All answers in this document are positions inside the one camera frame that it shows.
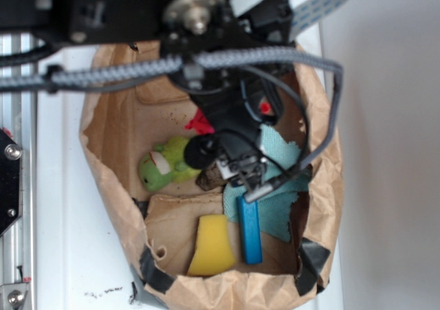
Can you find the blue rectangular block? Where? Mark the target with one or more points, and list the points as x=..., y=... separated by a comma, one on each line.
x=250, y=231

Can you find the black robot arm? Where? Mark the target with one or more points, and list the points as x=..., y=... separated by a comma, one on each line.
x=219, y=57

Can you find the aluminium frame rail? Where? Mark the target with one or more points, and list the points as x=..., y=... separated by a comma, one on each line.
x=18, y=259

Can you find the red paper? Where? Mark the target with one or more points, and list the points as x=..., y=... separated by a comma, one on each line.
x=200, y=124

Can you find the brown rock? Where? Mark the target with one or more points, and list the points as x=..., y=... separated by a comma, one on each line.
x=210, y=178

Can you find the brown paper bag tray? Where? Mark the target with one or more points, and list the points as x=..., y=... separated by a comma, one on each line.
x=157, y=232

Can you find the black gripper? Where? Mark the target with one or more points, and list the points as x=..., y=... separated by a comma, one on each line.
x=236, y=110

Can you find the yellow sponge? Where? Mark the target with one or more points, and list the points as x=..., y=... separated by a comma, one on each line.
x=213, y=252

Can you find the green plush toy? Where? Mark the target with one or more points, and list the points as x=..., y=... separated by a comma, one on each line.
x=165, y=164

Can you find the black metal bracket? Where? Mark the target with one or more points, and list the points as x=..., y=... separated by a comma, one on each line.
x=10, y=183

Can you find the teal cloth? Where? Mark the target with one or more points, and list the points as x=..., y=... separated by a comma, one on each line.
x=274, y=208

